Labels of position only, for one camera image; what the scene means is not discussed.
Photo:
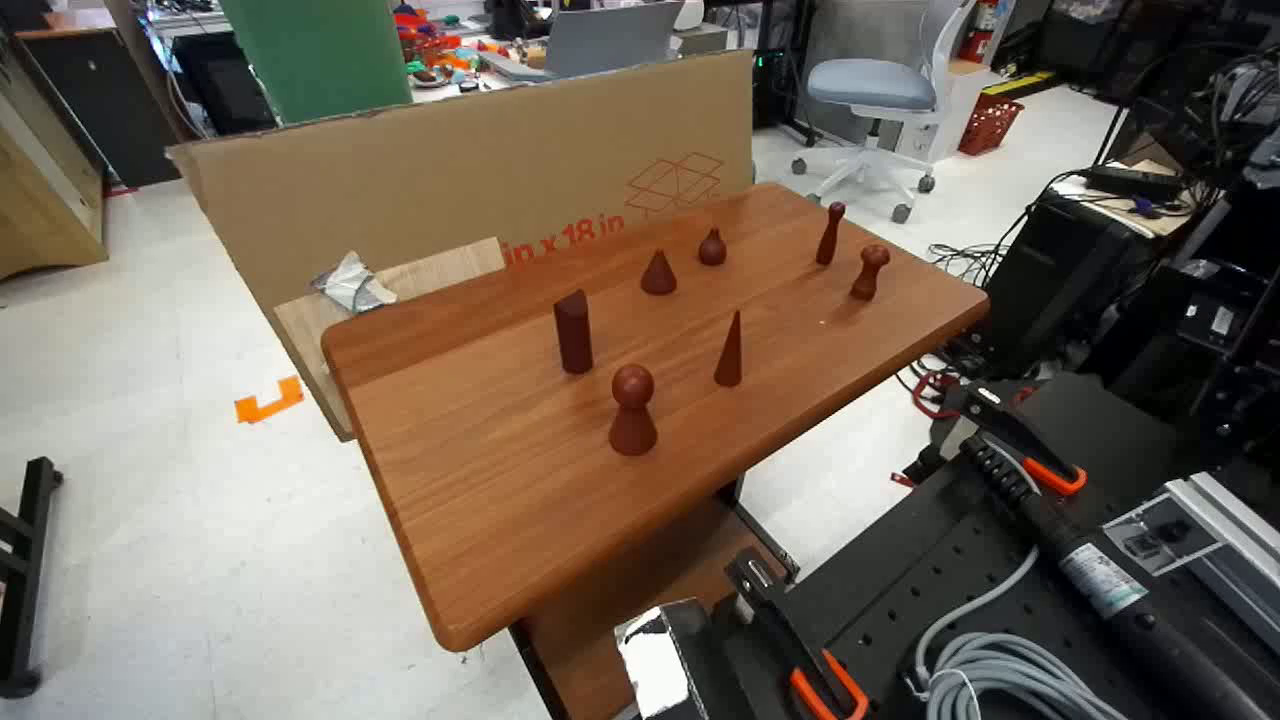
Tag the small round-headed brown pawn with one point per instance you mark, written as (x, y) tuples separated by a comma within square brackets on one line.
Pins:
[(870, 268)]

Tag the large round-headed brown pawn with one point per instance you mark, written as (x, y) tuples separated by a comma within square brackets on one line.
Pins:
[(635, 421)]

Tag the brown wooden cylinder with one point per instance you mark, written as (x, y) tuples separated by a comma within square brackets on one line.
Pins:
[(575, 335)]

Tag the short brown wooden cone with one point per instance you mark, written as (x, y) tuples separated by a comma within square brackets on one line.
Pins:
[(659, 278)]

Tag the tall thin brown cone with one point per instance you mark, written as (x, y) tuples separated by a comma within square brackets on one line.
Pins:
[(731, 360)]

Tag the small brown wooden dome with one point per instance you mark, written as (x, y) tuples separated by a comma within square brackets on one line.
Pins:
[(714, 249)]

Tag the flat pale cardboard flap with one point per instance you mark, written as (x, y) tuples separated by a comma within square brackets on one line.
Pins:
[(435, 278)]

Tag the slender brown wooden pin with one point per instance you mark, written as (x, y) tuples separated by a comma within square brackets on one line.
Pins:
[(830, 236)]

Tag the wooden table lower shelf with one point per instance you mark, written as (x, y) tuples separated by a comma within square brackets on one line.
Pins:
[(653, 585)]

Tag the large printed cardboard sheet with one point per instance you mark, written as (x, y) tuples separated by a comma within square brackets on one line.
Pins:
[(443, 160)]

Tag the white crumpled plastic bag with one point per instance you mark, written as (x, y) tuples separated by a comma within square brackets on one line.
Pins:
[(353, 284)]

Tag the grey laptop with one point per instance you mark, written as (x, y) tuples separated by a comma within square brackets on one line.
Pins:
[(604, 36)]

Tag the light grey office chair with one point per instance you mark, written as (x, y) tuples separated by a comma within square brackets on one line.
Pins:
[(875, 80)]

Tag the colourful toy pile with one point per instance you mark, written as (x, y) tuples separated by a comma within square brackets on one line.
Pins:
[(443, 46)]

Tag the black computer tower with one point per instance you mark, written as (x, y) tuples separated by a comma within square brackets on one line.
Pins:
[(1063, 284)]

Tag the green board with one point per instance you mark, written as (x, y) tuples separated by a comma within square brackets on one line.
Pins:
[(323, 54)]

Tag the red fire extinguisher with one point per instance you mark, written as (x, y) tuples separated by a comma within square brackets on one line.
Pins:
[(981, 29)]

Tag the printed paper label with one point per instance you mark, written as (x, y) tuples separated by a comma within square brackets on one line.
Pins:
[(1160, 539)]

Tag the black equipment rack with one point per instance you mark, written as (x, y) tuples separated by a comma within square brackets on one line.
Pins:
[(1200, 322)]

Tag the black tube with silver label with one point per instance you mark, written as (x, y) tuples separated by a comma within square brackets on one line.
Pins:
[(1172, 654)]

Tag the black cabinet with wood top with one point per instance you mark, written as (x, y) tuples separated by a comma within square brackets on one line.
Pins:
[(95, 93)]

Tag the light wooden cabinet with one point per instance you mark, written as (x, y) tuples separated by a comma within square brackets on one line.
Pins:
[(45, 187)]

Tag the black metal floor stand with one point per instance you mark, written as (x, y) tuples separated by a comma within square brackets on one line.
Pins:
[(27, 573)]

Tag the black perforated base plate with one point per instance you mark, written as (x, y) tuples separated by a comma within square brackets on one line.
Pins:
[(895, 585)]

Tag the aluminium extrusion rail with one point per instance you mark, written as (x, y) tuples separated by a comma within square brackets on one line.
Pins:
[(1233, 546)]

